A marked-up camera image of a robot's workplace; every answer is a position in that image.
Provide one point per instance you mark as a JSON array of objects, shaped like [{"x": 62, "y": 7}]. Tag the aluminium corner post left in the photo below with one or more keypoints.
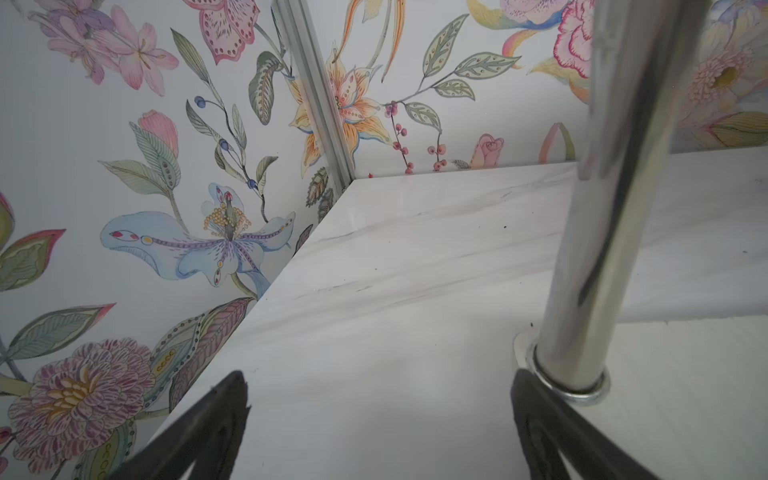
[{"x": 295, "y": 21}]

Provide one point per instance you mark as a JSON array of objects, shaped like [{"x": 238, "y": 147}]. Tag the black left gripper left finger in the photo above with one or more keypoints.
[{"x": 202, "y": 444}]

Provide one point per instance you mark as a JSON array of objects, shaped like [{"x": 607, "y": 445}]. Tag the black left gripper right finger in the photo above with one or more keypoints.
[{"x": 556, "y": 439}]

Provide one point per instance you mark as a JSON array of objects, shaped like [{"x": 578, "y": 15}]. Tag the white two-tier shelf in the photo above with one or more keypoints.
[{"x": 685, "y": 398}]

